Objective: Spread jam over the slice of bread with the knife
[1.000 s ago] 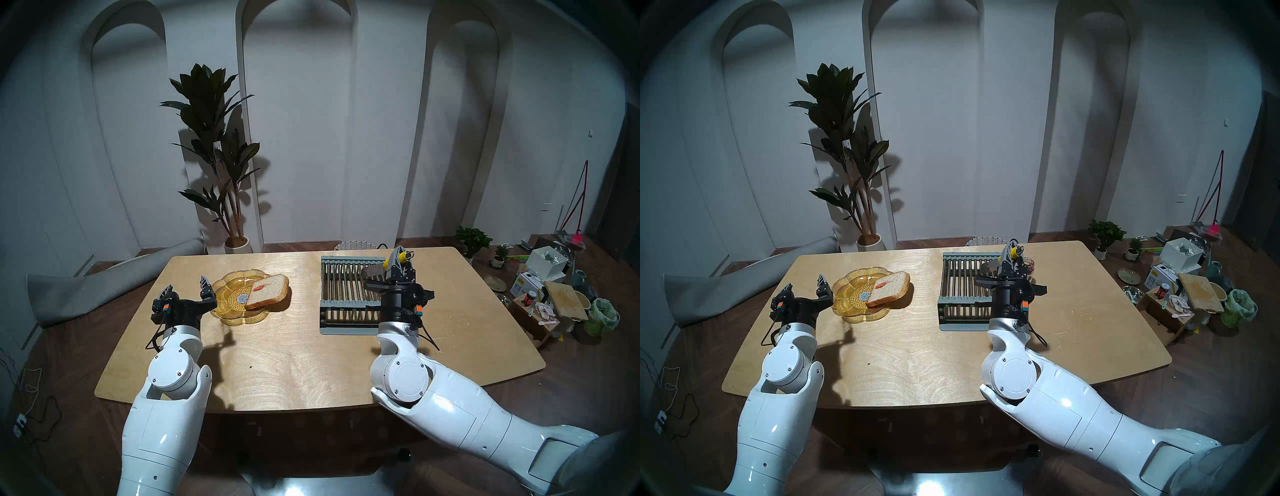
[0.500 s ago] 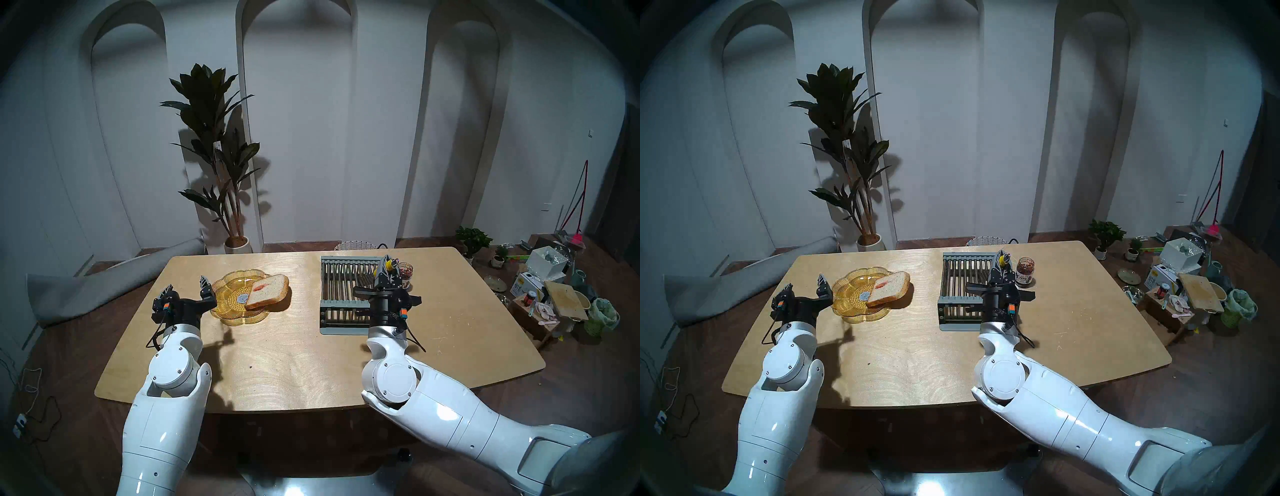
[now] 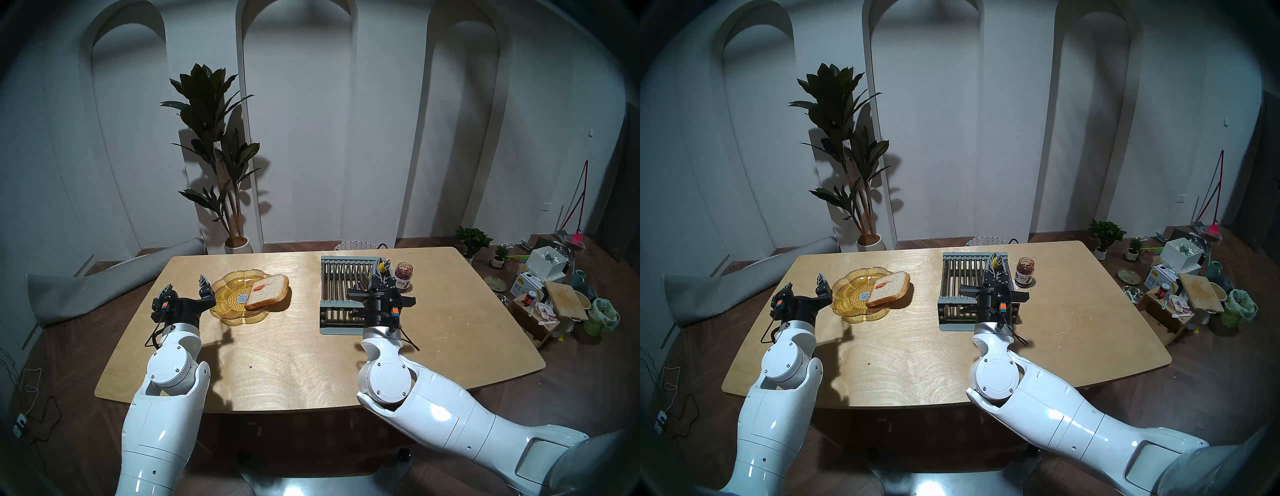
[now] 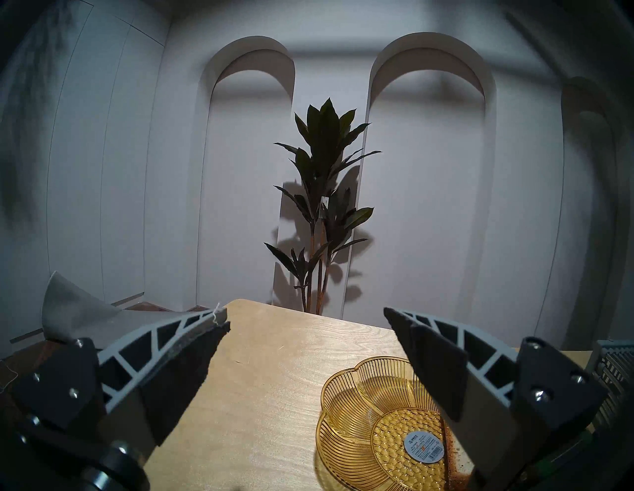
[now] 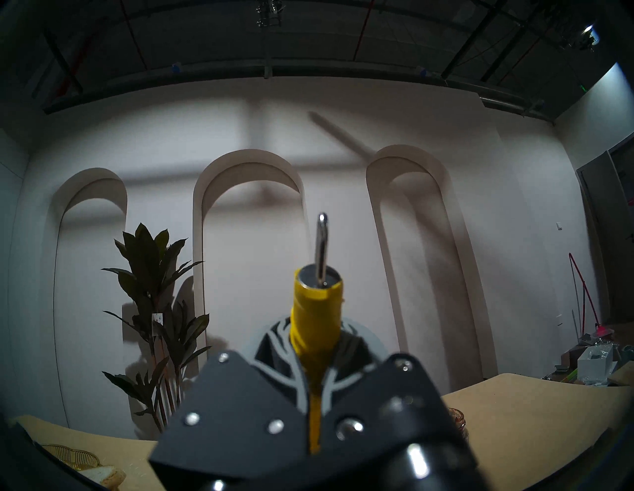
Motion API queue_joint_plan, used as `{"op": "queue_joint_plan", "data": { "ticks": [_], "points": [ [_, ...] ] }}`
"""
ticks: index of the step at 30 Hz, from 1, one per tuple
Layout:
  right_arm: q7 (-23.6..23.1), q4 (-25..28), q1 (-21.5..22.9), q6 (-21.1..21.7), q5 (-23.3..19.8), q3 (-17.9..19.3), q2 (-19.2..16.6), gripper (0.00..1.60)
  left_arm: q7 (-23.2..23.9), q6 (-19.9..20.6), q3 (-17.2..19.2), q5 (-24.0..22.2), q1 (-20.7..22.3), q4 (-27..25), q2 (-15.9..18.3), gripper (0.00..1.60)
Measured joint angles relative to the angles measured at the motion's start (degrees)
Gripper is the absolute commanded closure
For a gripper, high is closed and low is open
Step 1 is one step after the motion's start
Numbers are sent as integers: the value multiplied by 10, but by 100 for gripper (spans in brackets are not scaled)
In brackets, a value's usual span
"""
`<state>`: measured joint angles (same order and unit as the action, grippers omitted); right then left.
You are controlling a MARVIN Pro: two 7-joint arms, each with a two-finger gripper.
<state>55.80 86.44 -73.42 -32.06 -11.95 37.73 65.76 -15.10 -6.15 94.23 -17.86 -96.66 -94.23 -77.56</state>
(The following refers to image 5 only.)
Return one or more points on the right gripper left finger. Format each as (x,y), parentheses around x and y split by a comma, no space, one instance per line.
(237,425)

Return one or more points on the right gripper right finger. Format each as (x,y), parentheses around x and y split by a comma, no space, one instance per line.
(386,420)

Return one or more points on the amber glass flower plate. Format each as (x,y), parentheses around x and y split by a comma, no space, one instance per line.
(72,455)

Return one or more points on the glass jam jar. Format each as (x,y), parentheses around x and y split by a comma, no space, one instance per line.
(458,423)

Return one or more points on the slice of bread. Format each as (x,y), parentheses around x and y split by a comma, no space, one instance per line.
(106,476)

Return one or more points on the tall potted plant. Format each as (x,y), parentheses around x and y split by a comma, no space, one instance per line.
(148,267)

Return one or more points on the green plastic stick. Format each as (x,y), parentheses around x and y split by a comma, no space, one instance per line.
(569,376)

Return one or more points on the white kitchen appliance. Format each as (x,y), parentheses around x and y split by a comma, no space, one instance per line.
(597,364)

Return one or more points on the metal ceiling fixture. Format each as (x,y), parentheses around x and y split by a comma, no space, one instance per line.
(269,12)

